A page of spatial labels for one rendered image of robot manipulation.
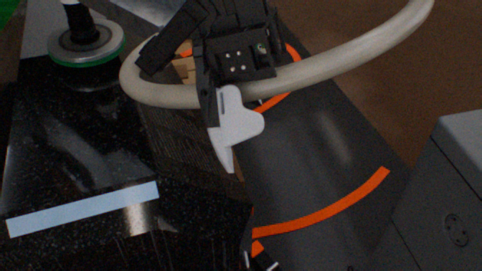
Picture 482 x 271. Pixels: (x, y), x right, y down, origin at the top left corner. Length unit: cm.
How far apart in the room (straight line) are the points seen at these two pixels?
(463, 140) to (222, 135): 71
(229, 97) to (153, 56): 10
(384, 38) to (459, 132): 59
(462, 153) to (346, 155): 109
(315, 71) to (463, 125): 67
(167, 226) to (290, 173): 107
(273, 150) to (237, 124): 161
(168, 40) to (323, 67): 17
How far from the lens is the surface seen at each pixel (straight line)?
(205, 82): 41
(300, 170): 195
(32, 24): 154
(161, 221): 94
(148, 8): 96
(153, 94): 52
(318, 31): 293
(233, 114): 42
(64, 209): 95
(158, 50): 46
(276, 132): 211
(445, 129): 106
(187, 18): 43
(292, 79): 45
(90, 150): 101
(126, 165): 96
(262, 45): 42
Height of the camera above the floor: 151
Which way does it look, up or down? 46 degrees down
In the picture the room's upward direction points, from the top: straight up
